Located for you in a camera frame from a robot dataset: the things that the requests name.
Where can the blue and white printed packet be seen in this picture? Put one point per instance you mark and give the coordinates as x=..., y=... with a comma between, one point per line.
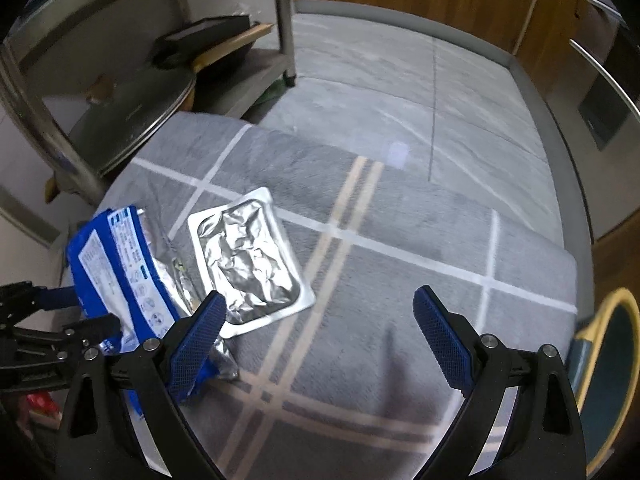
x=110, y=270

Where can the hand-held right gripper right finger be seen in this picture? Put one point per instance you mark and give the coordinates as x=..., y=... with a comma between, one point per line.
x=440, y=335

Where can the steel trolley shelf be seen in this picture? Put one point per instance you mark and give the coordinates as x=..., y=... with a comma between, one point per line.
x=286, y=20

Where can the grey plaid mat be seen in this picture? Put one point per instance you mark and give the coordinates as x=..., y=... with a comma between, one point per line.
x=400, y=285

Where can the red packet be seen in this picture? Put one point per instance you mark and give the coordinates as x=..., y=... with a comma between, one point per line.
x=42, y=407

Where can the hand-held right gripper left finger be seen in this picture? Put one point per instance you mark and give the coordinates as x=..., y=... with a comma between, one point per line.
x=197, y=340

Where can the blue bin with yellow rim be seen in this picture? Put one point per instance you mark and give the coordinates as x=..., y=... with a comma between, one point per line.
x=612, y=385

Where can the green cloth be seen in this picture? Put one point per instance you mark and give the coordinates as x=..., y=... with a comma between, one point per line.
x=267, y=100

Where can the wooden board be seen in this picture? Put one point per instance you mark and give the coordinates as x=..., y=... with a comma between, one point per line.
x=240, y=40

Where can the round metal lid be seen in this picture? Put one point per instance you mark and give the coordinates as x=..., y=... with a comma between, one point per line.
x=130, y=115

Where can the black tray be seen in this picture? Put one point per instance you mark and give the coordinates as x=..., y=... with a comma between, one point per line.
x=200, y=35

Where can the tall wooden cabinet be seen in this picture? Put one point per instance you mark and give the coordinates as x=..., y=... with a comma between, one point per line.
x=615, y=250

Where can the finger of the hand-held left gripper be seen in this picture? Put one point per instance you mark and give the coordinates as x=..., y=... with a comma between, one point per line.
x=57, y=297
x=50, y=355

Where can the built-in steel oven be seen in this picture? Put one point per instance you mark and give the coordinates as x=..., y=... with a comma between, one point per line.
x=600, y=110

